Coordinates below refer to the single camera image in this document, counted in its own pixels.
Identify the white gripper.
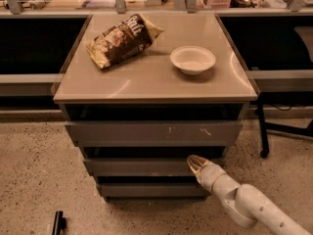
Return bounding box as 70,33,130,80
187,155,226,194

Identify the grey drawer cabinet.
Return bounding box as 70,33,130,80
54,13,257,187

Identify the white bowl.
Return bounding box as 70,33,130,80
170,46,216,75

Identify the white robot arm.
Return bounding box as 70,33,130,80
187,155,312,235

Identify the black table leg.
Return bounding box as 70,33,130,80
256,101,269,159

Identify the brown salt chip bag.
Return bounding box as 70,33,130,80
86,14,163,70

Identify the black floor object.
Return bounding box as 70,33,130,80
52,211,67,235

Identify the grey top drawer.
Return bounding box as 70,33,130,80
66,120,243,147

